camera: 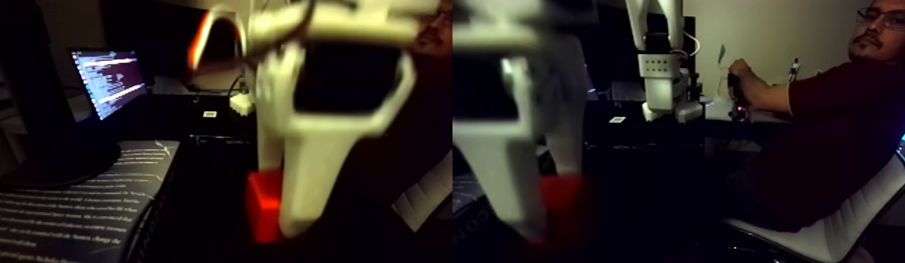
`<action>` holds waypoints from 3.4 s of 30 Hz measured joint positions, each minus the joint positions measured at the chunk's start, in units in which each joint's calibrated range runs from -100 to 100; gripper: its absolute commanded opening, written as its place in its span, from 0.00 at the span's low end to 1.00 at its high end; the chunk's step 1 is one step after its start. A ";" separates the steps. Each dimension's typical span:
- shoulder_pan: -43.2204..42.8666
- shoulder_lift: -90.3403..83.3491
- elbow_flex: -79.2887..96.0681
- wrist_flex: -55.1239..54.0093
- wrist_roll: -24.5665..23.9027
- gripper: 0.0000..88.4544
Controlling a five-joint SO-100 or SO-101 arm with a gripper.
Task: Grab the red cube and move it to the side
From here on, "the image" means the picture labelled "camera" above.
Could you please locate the person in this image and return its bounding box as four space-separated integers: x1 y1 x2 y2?
383 7 453 214
727 0 905 233

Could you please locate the orange cable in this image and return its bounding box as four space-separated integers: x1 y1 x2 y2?
187 10 242 71

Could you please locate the black box with lettering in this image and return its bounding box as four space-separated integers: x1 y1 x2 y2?
585 138 707 152
190 132 259 145

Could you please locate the red cube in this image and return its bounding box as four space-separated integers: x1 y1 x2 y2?
526 174 592 249
245 171 286 245

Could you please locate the laptop with lit screen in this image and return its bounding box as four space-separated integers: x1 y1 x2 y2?
69 48 149 120

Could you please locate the person's hand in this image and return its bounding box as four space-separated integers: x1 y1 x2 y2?
727 59 756 94

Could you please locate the black monitor with round stand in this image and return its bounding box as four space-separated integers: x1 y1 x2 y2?
0 0 123 190

